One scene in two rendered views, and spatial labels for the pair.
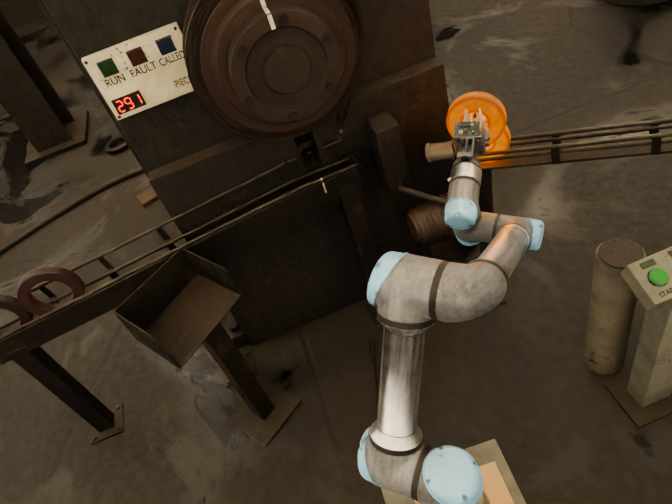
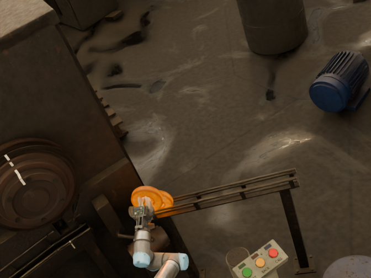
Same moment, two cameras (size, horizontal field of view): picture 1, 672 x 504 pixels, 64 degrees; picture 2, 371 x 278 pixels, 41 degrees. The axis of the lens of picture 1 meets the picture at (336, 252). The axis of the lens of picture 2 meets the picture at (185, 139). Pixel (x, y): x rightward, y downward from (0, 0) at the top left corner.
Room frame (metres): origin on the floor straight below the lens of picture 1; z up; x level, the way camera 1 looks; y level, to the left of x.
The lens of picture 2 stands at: (-0.59, -0.38, 2.48)
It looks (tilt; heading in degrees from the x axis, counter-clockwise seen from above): 38 degrees down; 348
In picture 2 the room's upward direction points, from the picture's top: 23 degrees counter-clockwise
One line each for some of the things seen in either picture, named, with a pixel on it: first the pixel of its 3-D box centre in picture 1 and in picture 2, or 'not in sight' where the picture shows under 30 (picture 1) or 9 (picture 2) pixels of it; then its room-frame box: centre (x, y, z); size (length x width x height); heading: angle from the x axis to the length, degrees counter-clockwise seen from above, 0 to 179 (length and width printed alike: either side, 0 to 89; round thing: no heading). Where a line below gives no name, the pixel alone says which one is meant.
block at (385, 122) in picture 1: (388, 152); (108, 215); (1.43, -0.27, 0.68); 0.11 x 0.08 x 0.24; 4
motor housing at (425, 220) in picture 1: (449, 257); (160, 266); (1.28, -0.37, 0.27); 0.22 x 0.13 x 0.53; 94
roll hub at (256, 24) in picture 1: (285, 67); (35, 197); (1.30, -0.04, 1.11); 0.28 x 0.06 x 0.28; 94
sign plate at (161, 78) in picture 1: (146, 72); not in sight; (1.48, 0.31, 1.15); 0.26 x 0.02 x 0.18; 94
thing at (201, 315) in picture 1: (221, 362); not in sight; (1.11, 0.46, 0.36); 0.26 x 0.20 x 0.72; 129
